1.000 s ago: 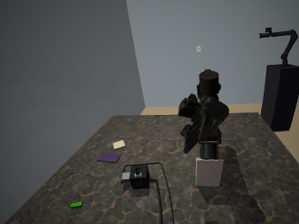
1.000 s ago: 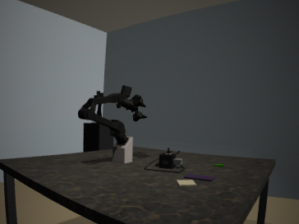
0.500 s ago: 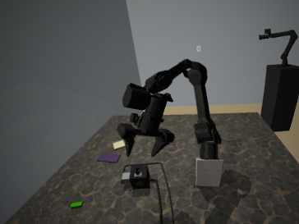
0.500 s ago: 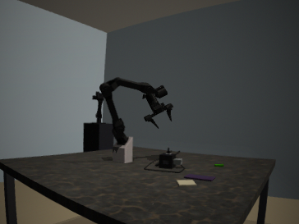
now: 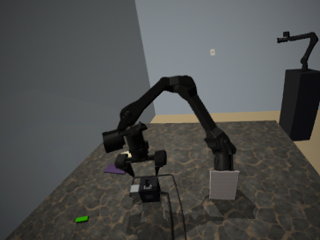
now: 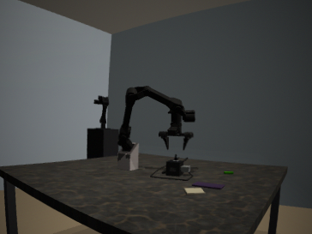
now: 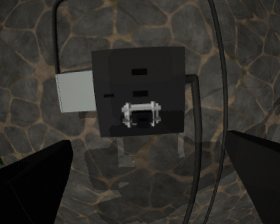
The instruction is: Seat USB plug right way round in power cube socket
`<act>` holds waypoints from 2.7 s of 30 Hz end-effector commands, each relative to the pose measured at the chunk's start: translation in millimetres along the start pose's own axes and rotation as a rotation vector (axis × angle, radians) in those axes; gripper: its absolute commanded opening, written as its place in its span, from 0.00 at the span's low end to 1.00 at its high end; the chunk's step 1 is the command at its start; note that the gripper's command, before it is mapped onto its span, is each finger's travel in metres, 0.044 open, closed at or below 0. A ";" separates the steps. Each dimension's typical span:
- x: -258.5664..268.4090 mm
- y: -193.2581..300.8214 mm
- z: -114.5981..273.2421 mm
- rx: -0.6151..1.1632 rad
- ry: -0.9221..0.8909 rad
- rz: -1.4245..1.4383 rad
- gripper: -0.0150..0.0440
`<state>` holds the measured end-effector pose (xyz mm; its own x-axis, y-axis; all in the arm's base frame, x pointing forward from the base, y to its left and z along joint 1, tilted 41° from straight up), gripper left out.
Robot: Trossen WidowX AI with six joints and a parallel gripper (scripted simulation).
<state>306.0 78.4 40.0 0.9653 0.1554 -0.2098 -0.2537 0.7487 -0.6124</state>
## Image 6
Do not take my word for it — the purple flat bar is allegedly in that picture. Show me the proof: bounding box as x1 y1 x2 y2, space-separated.
192 181 225 189

